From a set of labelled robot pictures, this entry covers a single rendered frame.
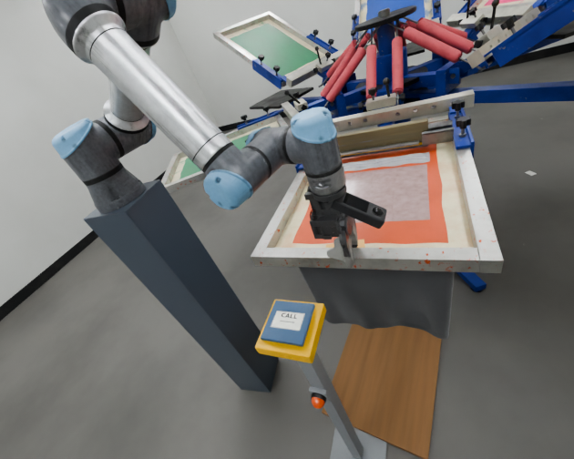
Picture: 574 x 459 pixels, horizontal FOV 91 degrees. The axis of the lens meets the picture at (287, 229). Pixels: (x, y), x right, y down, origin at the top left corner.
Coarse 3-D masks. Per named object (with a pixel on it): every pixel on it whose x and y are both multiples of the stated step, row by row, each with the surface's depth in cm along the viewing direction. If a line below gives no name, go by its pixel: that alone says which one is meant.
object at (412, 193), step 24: (432, 144) 104; (384, 168) 101; (408, 168) 96; (432, 168) 91; (384, 192) 89; (408, 192) 86; (432, 192) 82; (408, 216) 78; (432, 216) 75; (384, 240) 73; (408, 240) 71; (432, 240) 68
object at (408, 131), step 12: (420, 120) 98; (348, 132) 109; (360, 132) 106; (372, 132) 104; (384, 132) 103; (396, 132) 101; (408, 132) 100; (420, 132) 99; (348, 144) 110; (360, 144) 109; (372, 144) 107; (384, 144) 106
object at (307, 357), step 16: (272, 304) 69; (320, 304) 64; (320, 320) 62; (272, 352) 60; (288, 352) 58; (304, 352) 56; (304, 368) 71; (320, 368) 74; (320, 384) 75; (336, 400) 86; (336, 416) 89; (336, 432) 125; (352, 432) 102; (336, 448) 120; (352, 448) 108; (368, 448) 117; (384, 448) 115
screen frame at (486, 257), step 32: (288, 192) 102; (480, 192) 71; (480, 224) 63; (256, 256) 79; (288, 256) 75; (320, 256) 71; (384, 256) 64; (416, 256) 62; (448, 256) 59; (480, 256) 57
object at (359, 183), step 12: (360, 156) 114; (372, 156) 111; (372, 168) 103; (348, 180) 102; (360, 180) 100; (372, 180) 97; (360, 192) 94; (300, 228) 89; (360, 228) 80; (300, 240) 84; (312, 240) 82; (324, 240) 81
